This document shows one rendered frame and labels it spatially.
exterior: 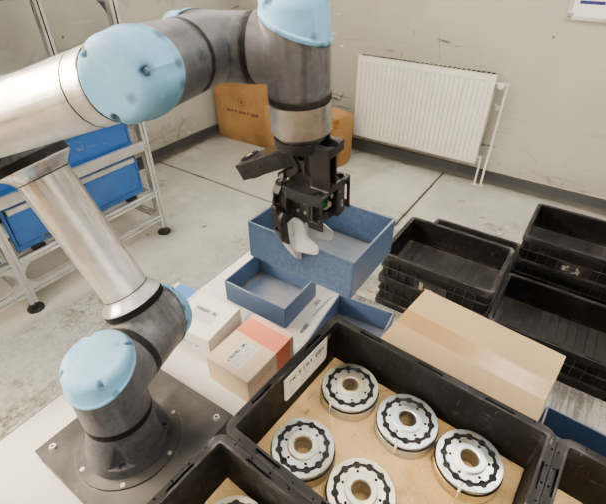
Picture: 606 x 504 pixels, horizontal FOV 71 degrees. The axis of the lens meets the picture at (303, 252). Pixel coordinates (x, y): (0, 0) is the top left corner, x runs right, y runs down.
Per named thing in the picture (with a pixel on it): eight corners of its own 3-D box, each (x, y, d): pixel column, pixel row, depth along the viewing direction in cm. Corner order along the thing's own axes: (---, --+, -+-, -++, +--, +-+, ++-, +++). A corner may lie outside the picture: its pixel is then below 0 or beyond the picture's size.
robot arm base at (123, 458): (70, 452, 79) (51, 419, 74) (136, 394, 90) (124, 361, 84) (123, 496, 72) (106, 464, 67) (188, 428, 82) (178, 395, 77)
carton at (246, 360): (249, 404, 92) (247, 383, 88) (210, 377, 98) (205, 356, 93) (293, 356, 103) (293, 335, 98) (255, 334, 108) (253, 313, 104)
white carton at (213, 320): (150, 335, 108) (142, 309, 103) (183, 306, 116) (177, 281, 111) (212, 367, 100) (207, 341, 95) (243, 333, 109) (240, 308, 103)
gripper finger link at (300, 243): (314, 280, 64) (312, 230, 58) (282, 265, 66) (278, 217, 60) (325, 268, 65) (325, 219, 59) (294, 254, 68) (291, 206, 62)
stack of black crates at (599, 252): (491, 319, 189) (522, 235, 162) (508, 282, 209) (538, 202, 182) (593, 359, 171) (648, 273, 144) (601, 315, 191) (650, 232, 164)
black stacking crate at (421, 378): (230, 468, 70) (222, 430, 64) (332, 355, 89) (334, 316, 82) (465, 672, 51) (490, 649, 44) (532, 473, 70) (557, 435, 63)
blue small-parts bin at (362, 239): (249, 255, 75) (246, 221, 71) (297, 218, 85) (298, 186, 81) (350, 299, 66) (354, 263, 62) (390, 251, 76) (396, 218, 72)
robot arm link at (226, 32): (125, 13, 43) (225, 15, 40) (182, 4, 51) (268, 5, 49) (142, 95, 47) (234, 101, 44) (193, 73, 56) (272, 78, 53)
